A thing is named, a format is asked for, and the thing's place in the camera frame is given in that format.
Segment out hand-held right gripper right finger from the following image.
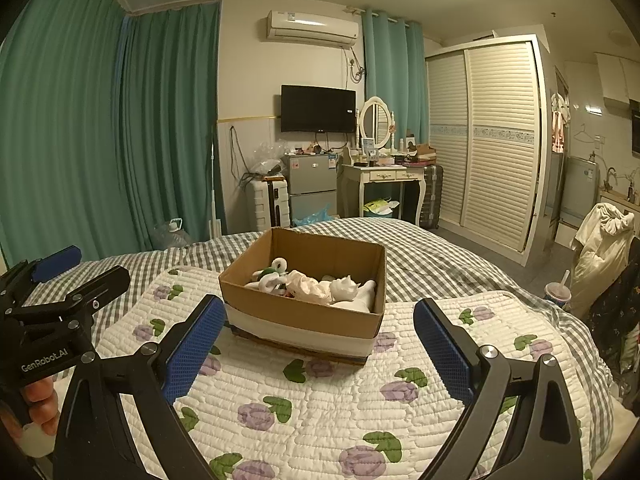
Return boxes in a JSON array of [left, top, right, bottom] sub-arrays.
[[413, 298, 586, 480]]

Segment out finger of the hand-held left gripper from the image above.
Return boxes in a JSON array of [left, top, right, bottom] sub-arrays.
[[10, 266, 131, 332], [0, 245, 82, 311]]

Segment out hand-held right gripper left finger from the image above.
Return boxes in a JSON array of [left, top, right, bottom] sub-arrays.
[[52, 294, 227, 480]]

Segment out white sock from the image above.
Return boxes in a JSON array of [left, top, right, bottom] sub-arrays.
[[327, 275, 378, 311]]

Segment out cardboard box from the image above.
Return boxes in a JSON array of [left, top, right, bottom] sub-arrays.
[[218, 227, 387, 368]]

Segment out green white ring toy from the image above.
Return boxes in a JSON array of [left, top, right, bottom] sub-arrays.
[[245, 257, 291, 296]]

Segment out beige cloth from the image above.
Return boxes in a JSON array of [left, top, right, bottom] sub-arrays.
[[285, 270, 333, 305]]

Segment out person's left hand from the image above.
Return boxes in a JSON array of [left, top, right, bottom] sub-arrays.
[[20, 377, 63, 457]]

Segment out clear water jug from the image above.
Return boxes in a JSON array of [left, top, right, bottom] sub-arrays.
[[152, 217, 193, 250]]

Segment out floral quilt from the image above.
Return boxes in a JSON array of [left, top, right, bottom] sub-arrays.
[[92, 266, 601, 480]]

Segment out teal curtain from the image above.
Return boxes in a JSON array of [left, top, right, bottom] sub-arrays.
[[0, 0, 131, 266], [120, 2, 223, 248], [361, 10, 431, 148]]

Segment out cup with straw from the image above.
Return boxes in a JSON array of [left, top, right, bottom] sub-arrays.
[[544, 270, 572, 306]]

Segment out silver suitcase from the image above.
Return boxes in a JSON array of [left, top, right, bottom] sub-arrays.
[[419, 164, 445, 230]]

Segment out yellow green bag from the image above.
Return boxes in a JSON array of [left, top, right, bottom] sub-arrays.
[[362, 199, 401, 217]]

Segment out white suitcase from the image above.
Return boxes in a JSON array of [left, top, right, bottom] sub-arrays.
[[250, 177, 292, 233]]

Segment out blue plastic bag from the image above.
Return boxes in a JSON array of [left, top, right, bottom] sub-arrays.
[[292, 205, 333, 227]]

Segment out white garment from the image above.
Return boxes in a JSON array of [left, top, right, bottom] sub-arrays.
[[570, 202, 636, 318]]

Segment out white dressing table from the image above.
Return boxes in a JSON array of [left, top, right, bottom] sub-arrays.
[[341, 162, 426, 226]]

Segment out clear plastic bag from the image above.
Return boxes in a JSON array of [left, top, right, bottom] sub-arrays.
[[247, 141, 286, 177]]

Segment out grey washing machine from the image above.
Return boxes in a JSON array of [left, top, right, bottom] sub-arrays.
[[560, 156, 599, 233]]

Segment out white louvred wardrobe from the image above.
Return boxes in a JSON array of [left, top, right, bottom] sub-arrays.
[[425, 34, 548, 267]]

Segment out grey small fridge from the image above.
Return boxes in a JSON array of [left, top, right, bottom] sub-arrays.
[[281, 152, 340, 227]]

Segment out oval vanity mirror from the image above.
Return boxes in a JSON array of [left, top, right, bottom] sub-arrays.
[[357, 97, 396, 151]]

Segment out pink hanging clothes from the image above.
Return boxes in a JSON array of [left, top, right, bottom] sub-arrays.
[[550, 92, 571, 153]]

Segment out black television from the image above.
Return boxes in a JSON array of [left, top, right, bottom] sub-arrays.
[[280, 85, 357, 134]]

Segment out white air conditioner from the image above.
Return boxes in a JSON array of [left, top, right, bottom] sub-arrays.
[[266, 9, 361, 50]]

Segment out white wall cabinets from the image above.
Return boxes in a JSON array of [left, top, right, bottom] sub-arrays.
[[595, 52, 640, 106]]

